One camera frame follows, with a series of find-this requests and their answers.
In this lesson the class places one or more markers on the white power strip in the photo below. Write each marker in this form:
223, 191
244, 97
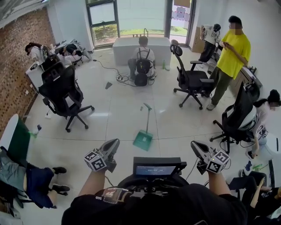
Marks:
121, 78

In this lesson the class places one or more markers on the black-framed window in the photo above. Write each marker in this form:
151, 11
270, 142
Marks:
103, 13

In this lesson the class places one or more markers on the white cup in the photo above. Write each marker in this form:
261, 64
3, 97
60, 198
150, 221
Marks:
167, 67

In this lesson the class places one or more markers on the person's right forearm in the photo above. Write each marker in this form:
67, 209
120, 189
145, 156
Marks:
217, 183

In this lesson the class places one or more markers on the brown cardboard sheet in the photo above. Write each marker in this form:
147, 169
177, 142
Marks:
181, 2

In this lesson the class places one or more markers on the cardboard box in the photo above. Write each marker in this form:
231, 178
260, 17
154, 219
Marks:
198, 44

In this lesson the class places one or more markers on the white counter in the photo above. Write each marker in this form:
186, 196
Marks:
162, 48

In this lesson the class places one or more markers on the person's left forearm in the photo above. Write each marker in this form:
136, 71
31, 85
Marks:
92, 183

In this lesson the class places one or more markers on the group of paper sheets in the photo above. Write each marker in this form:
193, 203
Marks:
180, 13

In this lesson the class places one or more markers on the white desk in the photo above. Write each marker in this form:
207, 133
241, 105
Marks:
35, 74

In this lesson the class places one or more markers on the black office chair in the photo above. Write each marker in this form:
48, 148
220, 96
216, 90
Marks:
61, 92
8, 193
237, 114
191, 79

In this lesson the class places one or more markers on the green dustpan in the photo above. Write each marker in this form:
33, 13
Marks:
142, 139

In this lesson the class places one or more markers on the blue rag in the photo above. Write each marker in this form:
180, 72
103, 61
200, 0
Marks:
248, 165

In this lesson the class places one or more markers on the grey floor scrap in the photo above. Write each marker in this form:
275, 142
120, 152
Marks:
108, 85

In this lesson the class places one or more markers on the large glass pane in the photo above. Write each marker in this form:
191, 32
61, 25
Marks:
142, 13

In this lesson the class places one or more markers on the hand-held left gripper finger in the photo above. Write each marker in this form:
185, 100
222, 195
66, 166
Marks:
114, 151
107, 145

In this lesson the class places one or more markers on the white plug adaptor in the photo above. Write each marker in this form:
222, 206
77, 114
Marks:
48, 114

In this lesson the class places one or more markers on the glass door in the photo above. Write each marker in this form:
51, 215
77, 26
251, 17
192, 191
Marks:
180, 28

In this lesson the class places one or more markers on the wooden desk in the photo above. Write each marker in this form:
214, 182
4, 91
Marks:
252, 77

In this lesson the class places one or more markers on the grey folding lounger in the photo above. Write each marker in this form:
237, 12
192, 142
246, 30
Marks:
85, 49

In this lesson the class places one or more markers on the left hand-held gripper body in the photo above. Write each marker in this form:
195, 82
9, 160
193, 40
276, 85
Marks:
95, 160

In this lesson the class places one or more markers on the black tap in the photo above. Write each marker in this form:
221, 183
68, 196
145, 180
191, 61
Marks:
145, 30

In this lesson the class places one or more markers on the person's torso black shirt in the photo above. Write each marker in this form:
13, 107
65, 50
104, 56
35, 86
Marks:
164, 208

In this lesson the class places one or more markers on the black backpack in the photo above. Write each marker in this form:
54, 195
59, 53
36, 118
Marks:
143, 66

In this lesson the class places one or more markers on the black chest display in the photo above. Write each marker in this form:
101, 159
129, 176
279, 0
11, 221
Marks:
157, 163

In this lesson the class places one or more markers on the black chest harness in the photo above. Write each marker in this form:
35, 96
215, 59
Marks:
151, 186

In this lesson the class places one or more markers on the green white-topped cabinet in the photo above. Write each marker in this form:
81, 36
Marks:
18, 140

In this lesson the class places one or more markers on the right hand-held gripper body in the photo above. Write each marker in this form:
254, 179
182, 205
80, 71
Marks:
217, 162

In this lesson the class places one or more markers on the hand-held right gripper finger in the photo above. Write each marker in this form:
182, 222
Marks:
203, 145
197, 152

